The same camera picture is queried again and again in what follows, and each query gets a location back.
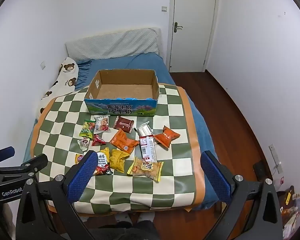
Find white cookie packet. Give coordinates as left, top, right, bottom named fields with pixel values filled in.
left=93, top=115, right=111, bottom=134

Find small red snack packet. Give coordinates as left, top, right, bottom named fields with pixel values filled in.
left=91, top=134, right=107, bottom=147

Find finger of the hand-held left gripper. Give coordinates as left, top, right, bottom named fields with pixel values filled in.
left=0, top=154, right=49, bottom=180
left=0, top=146, right=16, bottom=167

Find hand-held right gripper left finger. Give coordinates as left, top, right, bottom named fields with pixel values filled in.
left=16, top=150, right=99, bottom=240

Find beige pastry packet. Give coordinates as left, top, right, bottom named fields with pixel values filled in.
left=127, top=157, right=164, bottom=182

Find red black noodle packet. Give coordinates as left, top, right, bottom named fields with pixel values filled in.
left=93, top=147, right=113, bottom=176

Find printed cardboard box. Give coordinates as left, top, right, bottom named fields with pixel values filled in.
left=84, top=69, right=160, bottom=117

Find green fruit gumball packet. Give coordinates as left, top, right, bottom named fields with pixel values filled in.
left=79, top=120, right=97, bottom=139

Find green white checkered mat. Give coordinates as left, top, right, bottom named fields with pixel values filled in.
left=30, top=82, right=206, bottom=214

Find brown snack packet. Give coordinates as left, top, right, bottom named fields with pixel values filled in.
left=113, top=116, right=135, bottom=134

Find person's dark pants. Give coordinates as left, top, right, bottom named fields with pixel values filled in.
left=112, top=219, right=163, bottom=240

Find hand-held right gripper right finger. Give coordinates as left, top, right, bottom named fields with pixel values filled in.
left=200, top=150, right=283, bottom=240

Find puffy orange snack packet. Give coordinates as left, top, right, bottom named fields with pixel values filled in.
left=154, top=125, right=180, bottom=148

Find small white snack packet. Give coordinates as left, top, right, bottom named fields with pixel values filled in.
left=77, top=137, right=91, bottom=152

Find black box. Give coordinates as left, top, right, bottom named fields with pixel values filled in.
left=253, top=162, right=272, bottom=183

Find grey dotted pillow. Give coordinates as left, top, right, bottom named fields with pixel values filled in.
left=65, top=27, right=162, bottom=60

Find silver white snack packet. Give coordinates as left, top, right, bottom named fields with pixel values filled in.
left=136, top=121, right=154, bottom=138

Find flat orange snack packet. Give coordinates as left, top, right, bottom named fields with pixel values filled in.
left=109, top=128, right=140, bottom=153

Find blue bed sheet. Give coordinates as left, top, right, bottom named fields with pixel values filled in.
left=22, top=52, right=219, bottom=210

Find red white snack packet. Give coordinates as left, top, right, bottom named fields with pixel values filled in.
left=139, top=135, right=157, bottom=162

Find pile of floor clutter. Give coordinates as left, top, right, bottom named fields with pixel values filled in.
left=277, top=185, right=300, bottom=240

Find yellow snack packet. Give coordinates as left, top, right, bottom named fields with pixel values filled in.
left=109, top=149, right=130, bottom=173

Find white door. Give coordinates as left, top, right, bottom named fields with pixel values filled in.
left=169, top=0, right=221, bottom=73

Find white wall power strip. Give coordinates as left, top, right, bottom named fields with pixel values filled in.
left=269, top=144, right=283, bottom=174

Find white bear print pillow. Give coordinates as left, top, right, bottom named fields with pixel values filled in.
left=36, top=57, right=80, bottom=119

